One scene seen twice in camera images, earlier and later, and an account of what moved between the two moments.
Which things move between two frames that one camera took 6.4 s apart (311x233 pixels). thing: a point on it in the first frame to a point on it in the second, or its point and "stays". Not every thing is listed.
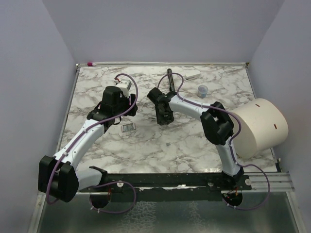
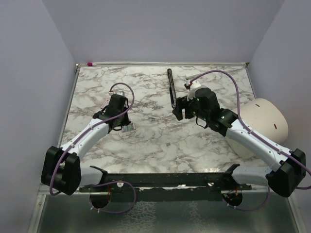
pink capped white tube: (90, 64) stays
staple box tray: (128, 127) stays
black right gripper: (161, 120) to (181, 104)
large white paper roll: (264, 125) stays
